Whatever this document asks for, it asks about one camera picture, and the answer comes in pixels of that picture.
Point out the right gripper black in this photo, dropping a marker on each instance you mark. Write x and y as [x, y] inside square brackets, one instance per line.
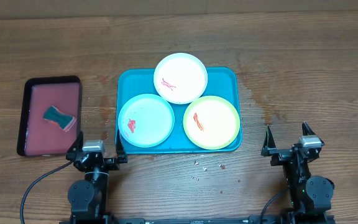
[270, 149]

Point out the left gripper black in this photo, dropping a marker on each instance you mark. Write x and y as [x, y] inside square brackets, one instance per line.
[110, 163]

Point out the green and orange sponge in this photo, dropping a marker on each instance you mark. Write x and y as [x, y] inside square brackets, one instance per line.
[55, 116]

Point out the light blue plate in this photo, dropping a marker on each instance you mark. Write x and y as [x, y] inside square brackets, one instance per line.
[146, 120]

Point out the white plate with red streaks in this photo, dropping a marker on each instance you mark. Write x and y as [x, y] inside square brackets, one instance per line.
[180, 78]

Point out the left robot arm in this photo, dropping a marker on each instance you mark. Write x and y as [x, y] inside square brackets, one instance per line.
[88, 197]

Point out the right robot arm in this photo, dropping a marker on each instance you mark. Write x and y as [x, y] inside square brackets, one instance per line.
[310, 194]

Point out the black tray with red liquid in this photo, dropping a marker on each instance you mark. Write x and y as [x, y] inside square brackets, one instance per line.
[37, 136]

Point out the teal plastic serving tray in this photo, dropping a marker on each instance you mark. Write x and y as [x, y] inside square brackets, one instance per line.
[222, 82]

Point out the yellow plate with green rim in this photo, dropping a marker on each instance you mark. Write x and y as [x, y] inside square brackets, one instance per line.
[211, 122]

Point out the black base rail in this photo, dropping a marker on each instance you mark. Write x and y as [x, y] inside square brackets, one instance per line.
[253, 219]

